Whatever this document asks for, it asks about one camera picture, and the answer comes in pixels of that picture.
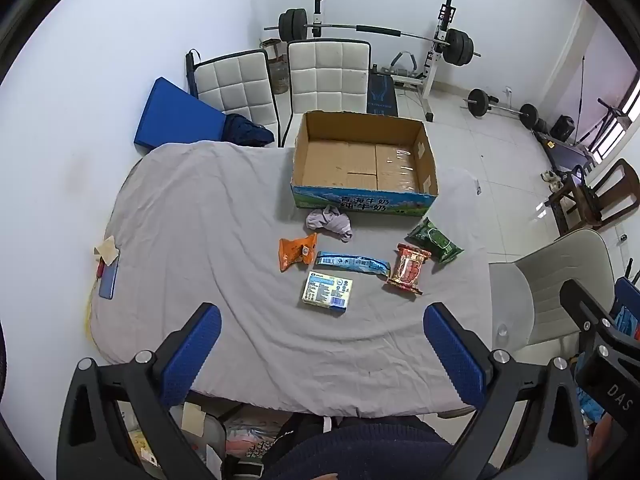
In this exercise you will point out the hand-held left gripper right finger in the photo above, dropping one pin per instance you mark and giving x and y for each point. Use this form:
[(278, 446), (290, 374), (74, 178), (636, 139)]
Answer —
[(452, 355)]

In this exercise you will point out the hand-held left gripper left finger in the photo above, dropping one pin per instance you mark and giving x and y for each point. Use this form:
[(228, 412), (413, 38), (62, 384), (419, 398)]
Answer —
[(192, 355)]

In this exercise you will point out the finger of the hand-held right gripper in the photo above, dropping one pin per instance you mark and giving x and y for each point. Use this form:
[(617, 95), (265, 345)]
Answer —
[(587, 307), (630, 296)]

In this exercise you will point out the red snack packet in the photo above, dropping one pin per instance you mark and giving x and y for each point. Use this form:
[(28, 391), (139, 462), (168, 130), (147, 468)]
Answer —
[(407, 270)]

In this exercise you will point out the green snack packet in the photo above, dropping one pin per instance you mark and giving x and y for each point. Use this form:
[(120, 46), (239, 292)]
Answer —
[(434, 240)]

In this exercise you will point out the long blue packet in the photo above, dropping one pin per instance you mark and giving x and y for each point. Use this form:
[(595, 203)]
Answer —
[(350, 261)]

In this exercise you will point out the yellow and blue tissue pack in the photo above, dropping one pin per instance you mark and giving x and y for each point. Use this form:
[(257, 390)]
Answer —
[(327, 290)]

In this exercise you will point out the orange snack packet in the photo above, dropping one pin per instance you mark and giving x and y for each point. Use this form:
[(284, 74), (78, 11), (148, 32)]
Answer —
[(295, 255)]

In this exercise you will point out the grey cloth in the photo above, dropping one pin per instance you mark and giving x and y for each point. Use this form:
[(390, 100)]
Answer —
[(332, 222)]

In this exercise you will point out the cardboard box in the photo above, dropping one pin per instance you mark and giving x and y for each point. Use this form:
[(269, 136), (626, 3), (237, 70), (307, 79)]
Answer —
[(350, 165)]

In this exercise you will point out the beige plastic chair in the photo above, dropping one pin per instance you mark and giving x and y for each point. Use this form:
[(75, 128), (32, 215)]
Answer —
[(565, 280)]

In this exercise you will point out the clear plastic container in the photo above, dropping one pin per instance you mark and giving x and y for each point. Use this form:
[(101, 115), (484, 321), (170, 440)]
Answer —
[(210, 440)]

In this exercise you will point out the dark wooden chair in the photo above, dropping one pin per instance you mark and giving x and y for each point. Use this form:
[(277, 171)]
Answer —
[(612, 190)]

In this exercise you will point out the blue phone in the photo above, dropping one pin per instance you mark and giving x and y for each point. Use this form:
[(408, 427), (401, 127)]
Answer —
[(107, 282)]

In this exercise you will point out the person's dark clothing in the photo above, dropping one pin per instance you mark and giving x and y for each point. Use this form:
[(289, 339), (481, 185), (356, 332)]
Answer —
[(375, 450)]

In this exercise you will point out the pair of white shoes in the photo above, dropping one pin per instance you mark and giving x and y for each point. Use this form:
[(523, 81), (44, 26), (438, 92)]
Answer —
[(551, 179)]

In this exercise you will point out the grey tablecloth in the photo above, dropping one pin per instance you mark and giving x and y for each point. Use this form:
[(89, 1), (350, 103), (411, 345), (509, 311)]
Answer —
[(200, 220)]

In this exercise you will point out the treadmill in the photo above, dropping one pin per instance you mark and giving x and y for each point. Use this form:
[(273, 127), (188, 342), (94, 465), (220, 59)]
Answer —
[(562, 152)]

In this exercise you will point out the black stand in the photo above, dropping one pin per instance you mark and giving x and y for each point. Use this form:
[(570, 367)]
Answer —
[(612, 117)]

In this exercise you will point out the black speaker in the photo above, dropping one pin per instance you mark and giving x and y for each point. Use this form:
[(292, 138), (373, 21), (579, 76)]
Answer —
[(562, 129)]

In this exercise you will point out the short barbell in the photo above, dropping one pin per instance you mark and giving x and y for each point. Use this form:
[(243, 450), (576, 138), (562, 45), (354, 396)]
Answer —
[(500, 108)]

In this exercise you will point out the dark blue jacket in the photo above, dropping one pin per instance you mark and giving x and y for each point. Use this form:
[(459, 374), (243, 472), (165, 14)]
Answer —
[(245, 130)]

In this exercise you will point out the blue foam mat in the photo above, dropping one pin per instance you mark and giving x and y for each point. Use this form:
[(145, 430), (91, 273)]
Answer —
[(175, 120)]

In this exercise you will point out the white quilted chair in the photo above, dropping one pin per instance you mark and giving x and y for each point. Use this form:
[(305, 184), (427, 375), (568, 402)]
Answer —
[(325, 75), (235, 85)]

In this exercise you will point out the white weight bench rack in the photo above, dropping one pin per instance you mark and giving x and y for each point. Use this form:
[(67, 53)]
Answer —
[(431, 60)]

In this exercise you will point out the long barbell with black plates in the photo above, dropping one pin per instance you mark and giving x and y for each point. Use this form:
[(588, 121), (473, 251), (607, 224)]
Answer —
[(375, 29)]

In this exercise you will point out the window frame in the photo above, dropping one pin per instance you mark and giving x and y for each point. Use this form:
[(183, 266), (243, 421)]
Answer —
[(617, 125)]

